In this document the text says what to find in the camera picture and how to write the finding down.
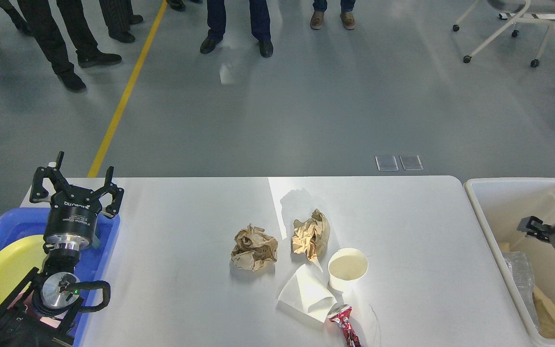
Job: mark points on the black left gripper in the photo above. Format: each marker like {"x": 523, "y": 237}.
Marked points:
{"x": 71, "y": 219}

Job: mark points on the brown paper bag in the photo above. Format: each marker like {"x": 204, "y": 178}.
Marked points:
{"x": 544, "y": 306}

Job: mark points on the yellow plastic plate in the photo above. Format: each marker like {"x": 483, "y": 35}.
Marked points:
{"x": 17, "y": 259}

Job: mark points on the pink ribbed mug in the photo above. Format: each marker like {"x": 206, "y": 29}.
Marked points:
{"x": 30, "y": 312}

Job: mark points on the tan paper ball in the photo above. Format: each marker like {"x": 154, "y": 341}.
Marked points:
{"x": 311, "y": 237}

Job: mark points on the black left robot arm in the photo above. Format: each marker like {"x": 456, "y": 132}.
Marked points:
{"x": 41, "y": 309}

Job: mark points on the white plastic bin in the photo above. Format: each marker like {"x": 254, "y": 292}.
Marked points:
{"x": 499, "y": 205}

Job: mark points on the grey-blue mug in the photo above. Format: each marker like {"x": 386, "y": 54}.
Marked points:
{"x": 96, "y": 242}

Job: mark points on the floor outlet cover pair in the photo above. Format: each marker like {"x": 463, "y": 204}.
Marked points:
{"x": 392, "y": 163}

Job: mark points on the crumpled brown paper ball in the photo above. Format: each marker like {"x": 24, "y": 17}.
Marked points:
{"x": 254, "y": 249}

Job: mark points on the white paper cup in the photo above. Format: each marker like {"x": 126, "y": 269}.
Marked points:
{"x": 346, "y": 267}

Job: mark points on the red snack wrapper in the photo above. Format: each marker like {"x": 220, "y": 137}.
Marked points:
{"x": 341, "y": 316}

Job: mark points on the white rolling chair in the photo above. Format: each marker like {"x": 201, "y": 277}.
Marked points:
{"x": 514, "y": 12}

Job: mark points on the white paper napkin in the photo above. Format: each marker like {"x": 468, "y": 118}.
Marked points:
{"x": 305, "y": 293}

